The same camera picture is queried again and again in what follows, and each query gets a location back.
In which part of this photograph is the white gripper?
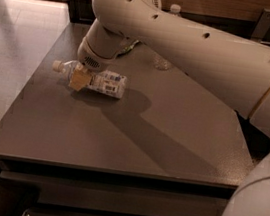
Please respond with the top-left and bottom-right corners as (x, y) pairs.
(69, 37), (115, 91)

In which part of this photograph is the blue labelled plastic bottle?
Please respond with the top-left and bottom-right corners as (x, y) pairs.
(52, 60), (127, 99)

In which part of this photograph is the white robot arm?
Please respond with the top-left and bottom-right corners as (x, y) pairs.
(77, 0), (270, 216)

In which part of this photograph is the clear plastic water bottle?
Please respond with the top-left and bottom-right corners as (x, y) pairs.
(153, 4), (181, 71)

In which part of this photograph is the green snack bag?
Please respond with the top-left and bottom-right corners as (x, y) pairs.
(117, 40), (140, 57)

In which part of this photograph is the grey cabinet with drawers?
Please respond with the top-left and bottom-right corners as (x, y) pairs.
(0, 24), (253, 216)

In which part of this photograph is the right metal wall bracket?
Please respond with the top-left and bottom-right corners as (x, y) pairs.
(251, 8), (270, 43)

